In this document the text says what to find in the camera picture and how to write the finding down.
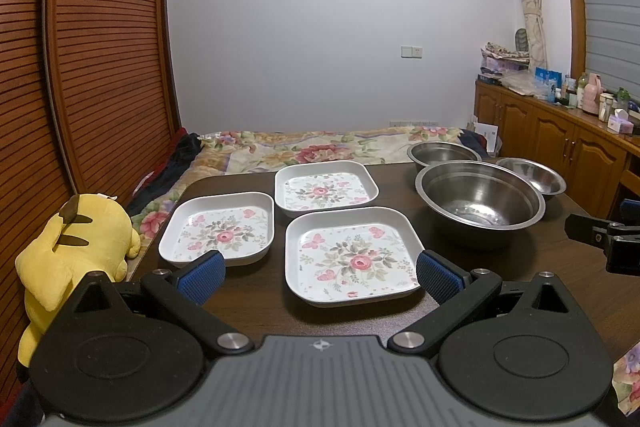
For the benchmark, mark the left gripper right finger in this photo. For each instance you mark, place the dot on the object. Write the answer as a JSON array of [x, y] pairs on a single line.
[[462, 297]]

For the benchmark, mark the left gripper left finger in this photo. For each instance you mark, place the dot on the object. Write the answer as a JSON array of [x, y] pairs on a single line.
[[178, 297]]

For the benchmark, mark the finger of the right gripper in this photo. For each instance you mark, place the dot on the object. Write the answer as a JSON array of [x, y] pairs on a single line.
[[598, 232]]

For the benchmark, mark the floral plate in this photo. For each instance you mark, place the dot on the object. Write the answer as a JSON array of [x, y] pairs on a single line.
[[352, 256], [331, 185], [240, 226]]

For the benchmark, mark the large steel bowl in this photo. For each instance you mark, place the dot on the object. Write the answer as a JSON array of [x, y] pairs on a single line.
[[480, 195]]

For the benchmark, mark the floral plate back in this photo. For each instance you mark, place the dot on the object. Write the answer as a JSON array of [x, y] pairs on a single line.
[[331, 185]]

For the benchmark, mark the wooden sideboard cabinet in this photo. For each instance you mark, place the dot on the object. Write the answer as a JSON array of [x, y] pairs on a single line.
[[600, 168]]

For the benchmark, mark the yellow Pikachu plush toy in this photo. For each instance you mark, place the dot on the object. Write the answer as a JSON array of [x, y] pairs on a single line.
[[91, 232]]

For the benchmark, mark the dark clothes on bed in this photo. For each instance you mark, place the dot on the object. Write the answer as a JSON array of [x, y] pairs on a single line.
[[181, 152]]

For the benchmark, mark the pink thermos bottle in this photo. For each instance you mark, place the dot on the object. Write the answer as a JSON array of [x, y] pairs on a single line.
[[591, 97]]

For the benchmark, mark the white paper bag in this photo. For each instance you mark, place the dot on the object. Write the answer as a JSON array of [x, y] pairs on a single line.
[[490, 133]]

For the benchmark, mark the floral bed blanket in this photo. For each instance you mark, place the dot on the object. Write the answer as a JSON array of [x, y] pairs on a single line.
[[237, 152]]

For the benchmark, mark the blue picture box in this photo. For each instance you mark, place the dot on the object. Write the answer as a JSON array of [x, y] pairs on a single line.
[[549, 84]]

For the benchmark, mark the stack of folded fabrics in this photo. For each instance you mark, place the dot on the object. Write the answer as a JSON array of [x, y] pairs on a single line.
[[498, 61]]

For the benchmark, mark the wooden louvered wardrobe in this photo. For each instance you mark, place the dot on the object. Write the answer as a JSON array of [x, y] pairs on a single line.
[[88, 105]]

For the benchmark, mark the white wall switch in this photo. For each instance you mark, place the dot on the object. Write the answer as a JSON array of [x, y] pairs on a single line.
[[411, 51]]

